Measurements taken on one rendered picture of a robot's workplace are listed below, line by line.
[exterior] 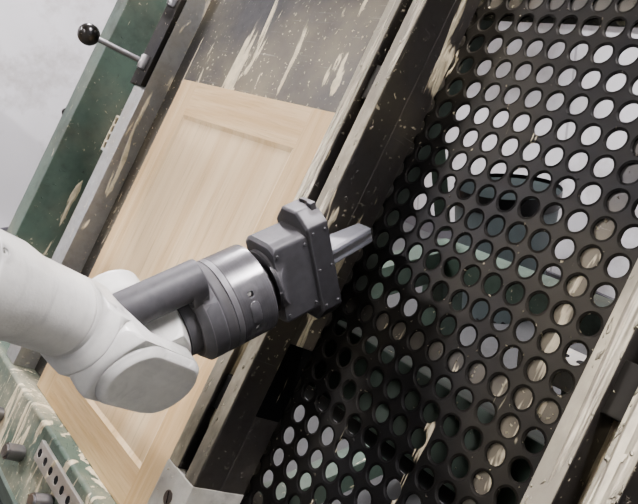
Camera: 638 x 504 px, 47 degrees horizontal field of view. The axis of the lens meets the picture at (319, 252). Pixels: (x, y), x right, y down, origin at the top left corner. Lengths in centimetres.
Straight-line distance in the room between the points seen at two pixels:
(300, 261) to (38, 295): 27
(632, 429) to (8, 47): 460
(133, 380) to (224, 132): 57
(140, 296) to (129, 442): 45
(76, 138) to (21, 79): 337
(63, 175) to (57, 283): 103
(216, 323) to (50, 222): 97
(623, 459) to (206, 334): 34
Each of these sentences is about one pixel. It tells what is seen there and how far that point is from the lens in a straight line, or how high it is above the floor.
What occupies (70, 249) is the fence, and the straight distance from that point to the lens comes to 134.
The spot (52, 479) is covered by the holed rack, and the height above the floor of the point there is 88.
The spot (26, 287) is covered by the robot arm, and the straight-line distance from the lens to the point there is 51.
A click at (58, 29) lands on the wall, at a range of 493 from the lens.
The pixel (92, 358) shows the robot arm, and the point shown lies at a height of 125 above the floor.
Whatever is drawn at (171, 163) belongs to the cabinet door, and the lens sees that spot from 119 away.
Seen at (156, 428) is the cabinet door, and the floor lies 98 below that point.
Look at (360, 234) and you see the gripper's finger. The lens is 74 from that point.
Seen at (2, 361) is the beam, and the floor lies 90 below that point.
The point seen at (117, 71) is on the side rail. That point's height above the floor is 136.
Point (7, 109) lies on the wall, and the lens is 493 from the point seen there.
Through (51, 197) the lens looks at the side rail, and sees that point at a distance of 156.
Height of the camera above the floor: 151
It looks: 20 degrees down
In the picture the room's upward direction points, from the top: straight up
